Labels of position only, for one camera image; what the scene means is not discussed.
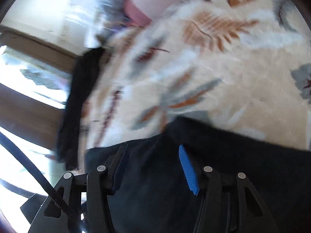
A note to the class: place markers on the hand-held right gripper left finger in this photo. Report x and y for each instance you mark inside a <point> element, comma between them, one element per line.
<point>119,172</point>

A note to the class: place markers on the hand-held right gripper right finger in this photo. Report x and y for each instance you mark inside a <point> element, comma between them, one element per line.
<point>189,172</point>

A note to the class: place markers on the black pants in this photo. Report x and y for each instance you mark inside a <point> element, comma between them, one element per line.
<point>155,174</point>

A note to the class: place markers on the floral printed blanket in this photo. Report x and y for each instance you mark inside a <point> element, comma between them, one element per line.
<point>199,72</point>

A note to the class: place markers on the brown wooden furniture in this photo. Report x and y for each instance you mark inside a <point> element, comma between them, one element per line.
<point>31,94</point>

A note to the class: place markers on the pink cloth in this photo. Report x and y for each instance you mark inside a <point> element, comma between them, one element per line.
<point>136,14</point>

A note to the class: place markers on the grey fuzzy cloth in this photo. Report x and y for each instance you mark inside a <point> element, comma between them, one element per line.
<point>107,9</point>

